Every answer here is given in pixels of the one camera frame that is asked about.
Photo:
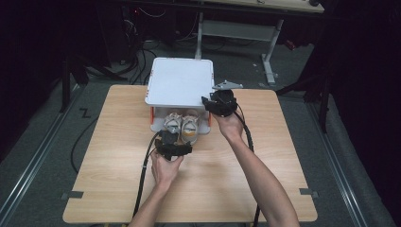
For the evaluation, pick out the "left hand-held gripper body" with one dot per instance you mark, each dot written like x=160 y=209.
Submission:
x=168 y=138

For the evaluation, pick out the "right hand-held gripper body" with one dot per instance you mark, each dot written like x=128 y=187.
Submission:
x=224 y=102

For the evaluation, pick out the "small white grey sneaker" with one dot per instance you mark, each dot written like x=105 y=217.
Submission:
x=172 y=121
x=190 y=130

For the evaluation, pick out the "white two-tier shoe rack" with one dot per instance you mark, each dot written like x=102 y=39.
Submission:
x=179 y=82

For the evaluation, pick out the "person's right hand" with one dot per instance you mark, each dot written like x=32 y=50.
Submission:
x=230 y=127

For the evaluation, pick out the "person's left hand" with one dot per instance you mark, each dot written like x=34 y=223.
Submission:
x=165 y=171

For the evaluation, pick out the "black metal stand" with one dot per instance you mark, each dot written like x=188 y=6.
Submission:
x=65 y=85
x=324 y=107

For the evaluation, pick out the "grey tape strip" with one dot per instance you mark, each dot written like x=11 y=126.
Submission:
x=73 y=195
x=309 y=192

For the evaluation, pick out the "wooden desk with white frame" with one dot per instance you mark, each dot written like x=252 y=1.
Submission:
x=239 y=30

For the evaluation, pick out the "metal floor rail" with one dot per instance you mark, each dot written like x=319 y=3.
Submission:
x=34 y=160
x=339 y=170

